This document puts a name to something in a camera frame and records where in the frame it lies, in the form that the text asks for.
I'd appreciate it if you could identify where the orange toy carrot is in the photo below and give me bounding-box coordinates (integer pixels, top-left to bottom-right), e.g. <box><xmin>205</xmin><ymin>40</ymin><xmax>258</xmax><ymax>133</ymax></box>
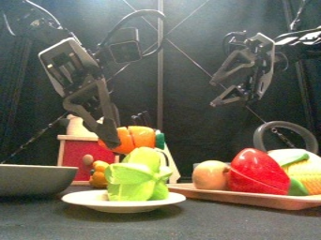
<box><xmin>96</xmin><ymin>125</ymin><xmax>167</xmax><ymax>155</ymax></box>

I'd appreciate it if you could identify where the grey ring handle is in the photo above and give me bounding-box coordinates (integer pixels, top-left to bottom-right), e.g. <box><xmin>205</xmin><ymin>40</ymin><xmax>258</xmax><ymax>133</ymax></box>
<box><xmin>251</xmin><ymin>120</ymin><xmax>319</xmax><ymax>155</ymax></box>

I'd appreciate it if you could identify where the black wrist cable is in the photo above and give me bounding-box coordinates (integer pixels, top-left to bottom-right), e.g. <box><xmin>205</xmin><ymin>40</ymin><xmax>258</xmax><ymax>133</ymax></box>
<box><xmin>221</xmin><ymin>30</ymin><xmax>250</xmax><ymax>55</ymax></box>
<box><xmin>96</xmin><ymin>8</ymin><xmax>167</xmax><ymax>59</ymax></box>

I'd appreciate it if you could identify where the white plate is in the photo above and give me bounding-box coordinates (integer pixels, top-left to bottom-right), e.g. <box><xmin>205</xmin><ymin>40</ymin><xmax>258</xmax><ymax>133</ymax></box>
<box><xmin>60</xmin><ymin>188</ymin><xmax>188</xmax><ymax>215</ymax></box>

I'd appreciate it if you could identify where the white toy pot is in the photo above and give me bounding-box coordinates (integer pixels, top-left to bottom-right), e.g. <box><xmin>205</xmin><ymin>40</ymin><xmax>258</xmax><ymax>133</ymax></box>
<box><xmin>65</xmin><ymin>113</ymin><xmax>105</xmax><ymax>138</ymax></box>

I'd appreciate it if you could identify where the beige toy onion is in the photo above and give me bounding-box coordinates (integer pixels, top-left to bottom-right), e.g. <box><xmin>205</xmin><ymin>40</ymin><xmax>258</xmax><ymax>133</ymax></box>
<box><xmin>189</xmin><ymin>159</ymin><xmax>231</xmax><ymax>191</ymax></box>

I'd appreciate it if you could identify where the yellow toy pepper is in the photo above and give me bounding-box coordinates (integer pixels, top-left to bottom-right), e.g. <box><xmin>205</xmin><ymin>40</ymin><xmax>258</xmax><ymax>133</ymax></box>
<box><xmin>88</xmin><ymin>159</ymin><xmax>110</xmax><ymax>189</ymax></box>

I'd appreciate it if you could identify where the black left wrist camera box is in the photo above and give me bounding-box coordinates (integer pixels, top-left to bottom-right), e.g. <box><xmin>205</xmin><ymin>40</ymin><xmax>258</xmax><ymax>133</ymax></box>
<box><xmin>106</xmin><ymin>27</ymin><xmax>144</xmax><ymax>65</ymax></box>

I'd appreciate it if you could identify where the wooden tray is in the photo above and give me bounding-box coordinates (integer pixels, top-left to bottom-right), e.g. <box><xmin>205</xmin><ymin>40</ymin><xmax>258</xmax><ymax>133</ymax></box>
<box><xmin>165</xmin><ymin>182</ymin><xmax>321</xmax><ymax>211</ymax></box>

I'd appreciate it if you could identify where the metal frame pole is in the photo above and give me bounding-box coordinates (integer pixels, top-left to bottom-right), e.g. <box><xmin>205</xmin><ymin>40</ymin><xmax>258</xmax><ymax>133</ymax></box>
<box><xmin>156</xmin><ymin>0</ymin><xmax>164</xmax><ymax>131</ymax></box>

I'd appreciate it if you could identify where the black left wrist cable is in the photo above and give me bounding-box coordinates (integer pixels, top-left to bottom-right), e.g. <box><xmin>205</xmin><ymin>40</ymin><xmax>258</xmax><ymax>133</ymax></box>
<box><xmin>96</xmin><ymin>8</ymin><xmax>167</xmax><ymax>59</ymax></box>

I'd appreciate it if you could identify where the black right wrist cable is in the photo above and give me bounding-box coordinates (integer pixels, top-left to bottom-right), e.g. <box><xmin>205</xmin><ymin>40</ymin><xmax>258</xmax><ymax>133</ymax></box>
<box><xmin>221</xmin><ymin>30</ymin><xmax>250</xmax><ymax>55</ymax></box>

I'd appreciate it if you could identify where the red toy bell pepper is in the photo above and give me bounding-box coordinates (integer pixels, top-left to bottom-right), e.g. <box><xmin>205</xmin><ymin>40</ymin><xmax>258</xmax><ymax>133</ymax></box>
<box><xmin>227</xmin><ymin>147</ymin><xmax>291</xmax><ymax>196</ymax></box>

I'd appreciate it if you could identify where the green toy lettuce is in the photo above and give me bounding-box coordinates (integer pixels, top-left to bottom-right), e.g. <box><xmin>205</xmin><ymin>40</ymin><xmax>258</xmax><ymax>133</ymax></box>
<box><xmin>104</xmin><ymin>146</ymin><xmax>173</xmax><ymax>202</ymax></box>

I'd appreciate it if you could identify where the white toy knife block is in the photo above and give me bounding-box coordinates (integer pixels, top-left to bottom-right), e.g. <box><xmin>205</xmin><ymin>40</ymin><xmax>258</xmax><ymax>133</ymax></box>
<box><xmin>129</xmin><ymin>110</ymin><xmax>181</xmax><ymax>183</ymax></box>

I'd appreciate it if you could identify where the grey bowl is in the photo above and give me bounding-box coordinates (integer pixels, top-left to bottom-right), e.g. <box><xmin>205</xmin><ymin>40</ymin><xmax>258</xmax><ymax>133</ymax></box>
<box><xmin>0</xmin><ymin>163</ymin><xmax>80</xmax><ymax>198</ymax></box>

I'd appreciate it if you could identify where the red wooden toy stove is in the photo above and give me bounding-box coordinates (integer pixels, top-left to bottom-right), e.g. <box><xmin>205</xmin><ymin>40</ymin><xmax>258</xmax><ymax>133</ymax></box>
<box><xmin>56</xmin><ymin>134</ymin><xmax>121</xmax><ymax>186</ymax></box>

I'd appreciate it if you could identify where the yellow toy corn cob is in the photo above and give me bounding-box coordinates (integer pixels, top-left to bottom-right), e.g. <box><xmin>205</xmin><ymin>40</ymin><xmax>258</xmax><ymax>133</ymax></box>
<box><xmin>267</xmin><ymin>148</ymin><xmax>321</xmax><ymax>197</ymax></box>

